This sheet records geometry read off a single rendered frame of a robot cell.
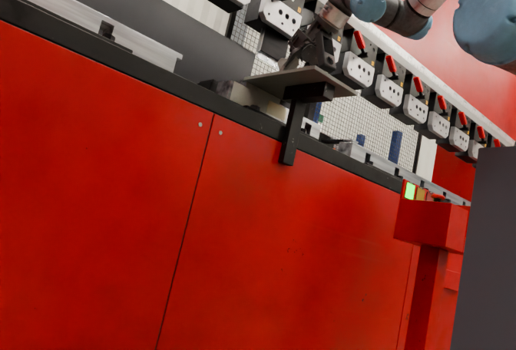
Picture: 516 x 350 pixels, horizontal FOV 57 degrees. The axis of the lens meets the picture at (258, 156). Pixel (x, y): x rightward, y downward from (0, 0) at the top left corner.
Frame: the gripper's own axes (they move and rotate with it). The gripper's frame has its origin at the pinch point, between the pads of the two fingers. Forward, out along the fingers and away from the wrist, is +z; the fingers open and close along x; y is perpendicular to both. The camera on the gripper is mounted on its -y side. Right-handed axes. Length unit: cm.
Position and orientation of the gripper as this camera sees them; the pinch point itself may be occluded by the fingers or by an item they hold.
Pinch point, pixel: (287, 84)
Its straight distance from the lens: 135.8
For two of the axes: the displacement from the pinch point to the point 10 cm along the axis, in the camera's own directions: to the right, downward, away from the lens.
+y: -3.3, -6.3, 7.1
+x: -7.6, -2.7, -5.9
